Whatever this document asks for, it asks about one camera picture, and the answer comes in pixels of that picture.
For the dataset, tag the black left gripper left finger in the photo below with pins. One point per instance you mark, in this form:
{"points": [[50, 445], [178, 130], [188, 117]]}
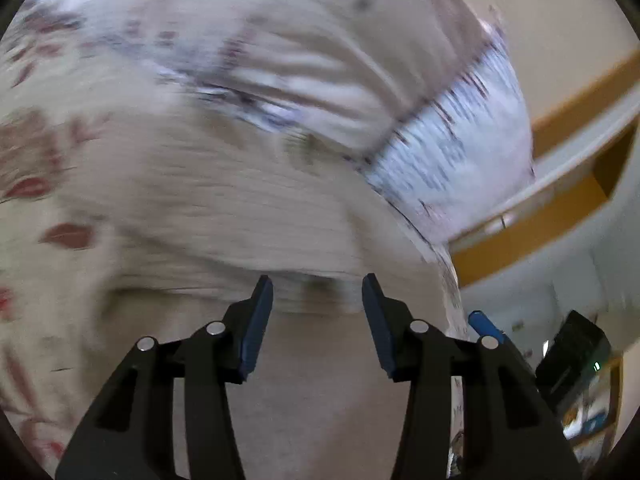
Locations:
{"points": [[127, 430]]}

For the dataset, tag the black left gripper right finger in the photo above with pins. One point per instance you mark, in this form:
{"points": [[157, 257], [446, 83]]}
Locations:
{"points": [[509, 432]]}

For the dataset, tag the cream knitted small garment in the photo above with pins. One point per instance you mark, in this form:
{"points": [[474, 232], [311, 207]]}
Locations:
{"points": [[206, 210]]}

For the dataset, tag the wooden bookshelf with toys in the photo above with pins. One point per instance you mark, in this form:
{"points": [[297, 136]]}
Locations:
{"points": [[590, 424]]}

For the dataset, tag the red floral bedsheet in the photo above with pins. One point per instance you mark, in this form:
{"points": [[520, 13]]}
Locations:
{"points": [[67, 317]]}

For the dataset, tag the lavender print pillow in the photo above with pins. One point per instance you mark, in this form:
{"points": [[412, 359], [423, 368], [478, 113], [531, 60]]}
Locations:
{"points": [[462, 154]]}

